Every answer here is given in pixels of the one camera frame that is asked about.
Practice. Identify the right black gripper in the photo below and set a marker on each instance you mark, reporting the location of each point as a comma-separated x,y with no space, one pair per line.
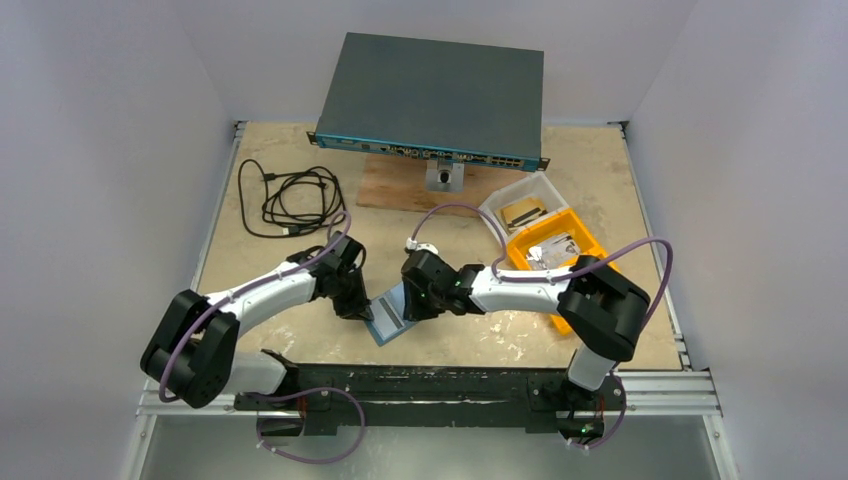
414,293

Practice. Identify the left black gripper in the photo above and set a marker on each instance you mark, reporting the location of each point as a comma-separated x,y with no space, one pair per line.
358,307

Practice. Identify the blue card holder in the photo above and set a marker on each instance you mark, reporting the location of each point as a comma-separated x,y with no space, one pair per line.
397,294

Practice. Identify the gold cards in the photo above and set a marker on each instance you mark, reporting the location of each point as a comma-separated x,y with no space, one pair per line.
522,212

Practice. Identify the wooden board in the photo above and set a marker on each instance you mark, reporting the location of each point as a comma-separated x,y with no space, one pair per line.
397,183

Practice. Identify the silver items in bin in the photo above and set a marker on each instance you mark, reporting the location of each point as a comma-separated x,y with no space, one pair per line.
552,252

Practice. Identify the white plastic bin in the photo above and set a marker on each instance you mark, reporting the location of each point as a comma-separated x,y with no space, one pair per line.
535,186

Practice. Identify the yellow bin middle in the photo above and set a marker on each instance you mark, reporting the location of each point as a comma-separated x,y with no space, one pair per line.
565,221

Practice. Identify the yellow bin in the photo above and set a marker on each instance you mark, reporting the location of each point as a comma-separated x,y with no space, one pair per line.
565,221
558,322

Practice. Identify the yellow bin front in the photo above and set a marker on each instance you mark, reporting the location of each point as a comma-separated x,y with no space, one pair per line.
558,322

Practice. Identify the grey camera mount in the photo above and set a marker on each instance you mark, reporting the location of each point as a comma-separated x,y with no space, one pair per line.
444,176

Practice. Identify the grey network switch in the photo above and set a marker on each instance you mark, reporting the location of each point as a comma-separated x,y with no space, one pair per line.
435,100

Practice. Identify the aluminium frame rail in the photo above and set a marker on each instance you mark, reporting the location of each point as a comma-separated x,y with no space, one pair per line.
647,393

